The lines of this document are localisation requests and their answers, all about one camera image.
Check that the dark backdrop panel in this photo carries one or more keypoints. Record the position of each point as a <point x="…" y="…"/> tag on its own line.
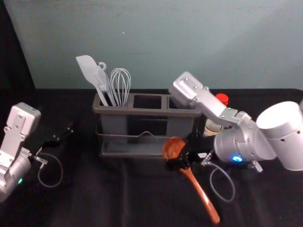
<point x="10" y="52"/>

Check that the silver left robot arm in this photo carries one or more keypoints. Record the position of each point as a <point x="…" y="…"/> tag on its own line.
<point x="16" y="132"/>

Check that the grey slotted turner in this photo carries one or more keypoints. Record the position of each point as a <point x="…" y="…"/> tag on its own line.
<point x="103" y="80"/>

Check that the grey silicone spatula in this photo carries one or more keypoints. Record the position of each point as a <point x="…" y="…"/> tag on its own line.
<point x="86" y="66"/>

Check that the brown wooden spoon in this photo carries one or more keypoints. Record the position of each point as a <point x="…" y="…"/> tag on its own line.
<point x="174" y="147"/>

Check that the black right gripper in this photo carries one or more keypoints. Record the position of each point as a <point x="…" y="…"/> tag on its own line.
<point x="201" y="146"/>

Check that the grey utensil rack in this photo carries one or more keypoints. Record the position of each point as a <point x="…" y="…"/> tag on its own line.
<point x="113" y="123"/>

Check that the black table cloth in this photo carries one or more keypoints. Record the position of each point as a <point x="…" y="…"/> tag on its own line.
<point x="118" y="196"/>

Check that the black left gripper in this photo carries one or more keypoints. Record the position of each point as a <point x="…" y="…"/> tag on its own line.
<point x="39" y="147"/>

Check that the bottle with red cap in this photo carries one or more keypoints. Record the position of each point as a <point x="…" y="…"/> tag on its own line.
<point x="214" y="127"/>

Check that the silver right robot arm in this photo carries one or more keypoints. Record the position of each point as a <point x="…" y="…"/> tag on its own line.
<point x="246" y="139"/>

